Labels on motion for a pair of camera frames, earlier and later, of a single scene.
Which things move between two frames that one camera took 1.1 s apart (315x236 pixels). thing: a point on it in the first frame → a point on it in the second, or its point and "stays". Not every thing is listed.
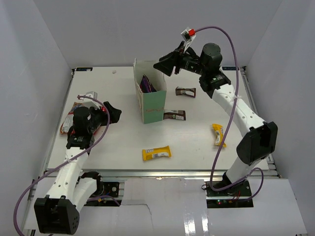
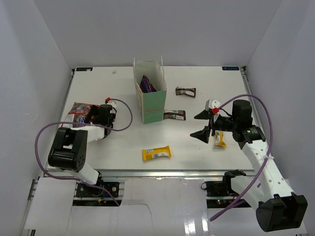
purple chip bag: (145, 85) stays
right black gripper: (166, 67) → (203, 134)
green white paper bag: (150, 89) stays
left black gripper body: (98, 118) stays
